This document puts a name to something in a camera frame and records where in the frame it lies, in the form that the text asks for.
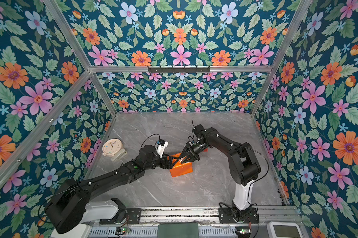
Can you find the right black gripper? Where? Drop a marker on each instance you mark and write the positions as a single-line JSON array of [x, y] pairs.
[[192, 150]]

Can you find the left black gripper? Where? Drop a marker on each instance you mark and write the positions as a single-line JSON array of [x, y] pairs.
[[164, 165]]

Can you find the yellow wrapping paper sheet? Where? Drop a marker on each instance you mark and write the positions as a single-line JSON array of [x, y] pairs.
[[179, 169]]

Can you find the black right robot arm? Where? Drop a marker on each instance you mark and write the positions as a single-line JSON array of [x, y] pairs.
[[243, 163]]

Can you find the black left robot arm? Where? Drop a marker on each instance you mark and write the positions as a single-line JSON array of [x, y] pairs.
[[67, 207]]

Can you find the green centre box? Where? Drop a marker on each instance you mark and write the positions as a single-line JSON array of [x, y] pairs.
[[178, 230]]

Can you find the round white analog clock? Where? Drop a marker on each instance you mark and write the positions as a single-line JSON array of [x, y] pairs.
[[112, 148]]

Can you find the white device bottom right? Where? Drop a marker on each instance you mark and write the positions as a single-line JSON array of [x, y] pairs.
[[284, 230]]

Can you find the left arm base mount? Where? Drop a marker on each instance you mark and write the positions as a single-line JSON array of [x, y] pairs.
[[124, 215]]

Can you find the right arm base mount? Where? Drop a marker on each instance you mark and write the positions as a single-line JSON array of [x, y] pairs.
[[229, 214]]

